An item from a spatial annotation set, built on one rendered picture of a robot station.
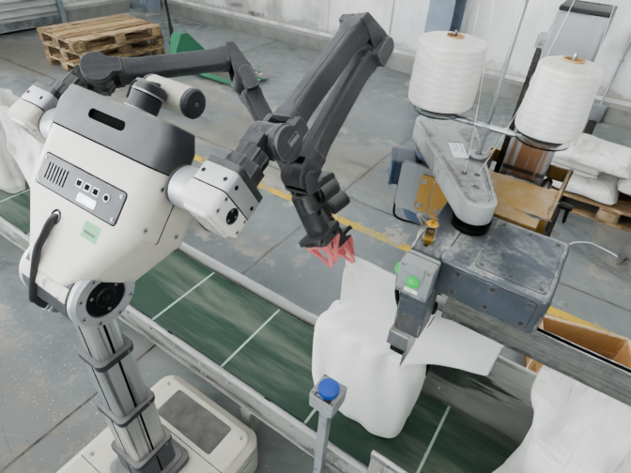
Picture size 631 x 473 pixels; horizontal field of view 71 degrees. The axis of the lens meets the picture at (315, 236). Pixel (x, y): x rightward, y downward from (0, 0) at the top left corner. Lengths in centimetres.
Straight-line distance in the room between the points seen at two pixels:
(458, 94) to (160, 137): 68
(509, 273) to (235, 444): 127
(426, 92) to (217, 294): 145
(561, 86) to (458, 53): 22
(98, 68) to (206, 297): 122
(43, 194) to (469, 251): 95
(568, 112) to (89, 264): 104
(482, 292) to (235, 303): 138
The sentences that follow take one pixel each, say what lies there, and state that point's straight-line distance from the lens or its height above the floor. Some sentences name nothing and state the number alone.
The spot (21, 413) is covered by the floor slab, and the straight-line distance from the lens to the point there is 254.
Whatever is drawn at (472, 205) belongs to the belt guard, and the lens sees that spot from 103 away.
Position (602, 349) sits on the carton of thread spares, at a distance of 281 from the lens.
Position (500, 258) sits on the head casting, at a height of 134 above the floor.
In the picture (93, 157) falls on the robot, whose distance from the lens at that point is 106.
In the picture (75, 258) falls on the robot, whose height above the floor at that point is 131.
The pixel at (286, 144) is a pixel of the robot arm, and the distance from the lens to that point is 92.
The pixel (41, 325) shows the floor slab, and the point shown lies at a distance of 286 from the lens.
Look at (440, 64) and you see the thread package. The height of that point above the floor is 164.
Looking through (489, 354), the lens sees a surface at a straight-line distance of 134.
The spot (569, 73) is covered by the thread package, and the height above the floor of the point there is 168.
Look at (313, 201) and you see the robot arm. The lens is 104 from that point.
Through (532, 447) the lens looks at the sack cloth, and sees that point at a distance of 148.
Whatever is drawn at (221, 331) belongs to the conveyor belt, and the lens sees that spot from 204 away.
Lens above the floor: 194
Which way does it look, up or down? 38 degrees down
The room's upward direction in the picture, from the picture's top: 4 degrees clockwise
